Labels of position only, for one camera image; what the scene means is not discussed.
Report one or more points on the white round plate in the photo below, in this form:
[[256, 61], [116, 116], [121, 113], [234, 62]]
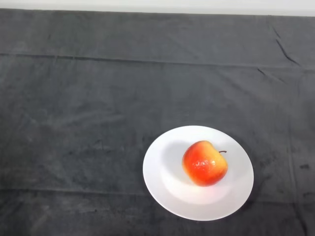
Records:
[[172, 191]]

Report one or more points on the black cloth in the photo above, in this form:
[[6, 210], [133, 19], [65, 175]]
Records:
[[123, 86]]

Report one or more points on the red yellow apple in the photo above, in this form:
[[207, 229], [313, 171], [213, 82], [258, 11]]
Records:
[[204, 164]]

